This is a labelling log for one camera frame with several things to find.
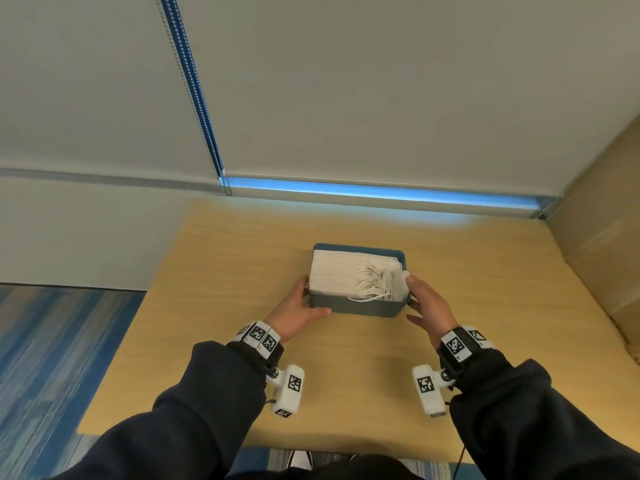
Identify blue-grey storage box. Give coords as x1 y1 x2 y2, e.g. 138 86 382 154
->
307 243 411 319

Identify person's right hand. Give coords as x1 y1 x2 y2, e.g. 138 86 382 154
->
405 274 460 350

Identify white bead chain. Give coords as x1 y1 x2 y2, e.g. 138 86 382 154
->
154 0 232 196

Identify person's left forearm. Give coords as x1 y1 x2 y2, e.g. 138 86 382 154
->
50 340 284 480

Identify white roller blind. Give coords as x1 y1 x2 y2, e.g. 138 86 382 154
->
0 0 224 191
172 0 640 218

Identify person's right forearm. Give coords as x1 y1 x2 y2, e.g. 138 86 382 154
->
446 348 640 480

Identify window glass strip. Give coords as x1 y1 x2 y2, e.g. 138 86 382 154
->
219 176 544 211

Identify black wristband with marker tags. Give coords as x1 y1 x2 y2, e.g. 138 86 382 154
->
437 325 494 379
234 321 285 366

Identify person's left hand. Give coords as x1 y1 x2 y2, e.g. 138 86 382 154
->
264 275 332 344

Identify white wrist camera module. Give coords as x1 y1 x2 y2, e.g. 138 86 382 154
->
266 364 306 418
412 364 455 418

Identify brown cardboard box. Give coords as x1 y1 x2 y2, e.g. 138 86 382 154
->
546 115 640 364

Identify stack of white face masks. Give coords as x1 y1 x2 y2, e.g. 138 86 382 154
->
309 249 411 302

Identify person's dark trousers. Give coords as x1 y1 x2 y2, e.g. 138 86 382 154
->
227 454 426 480

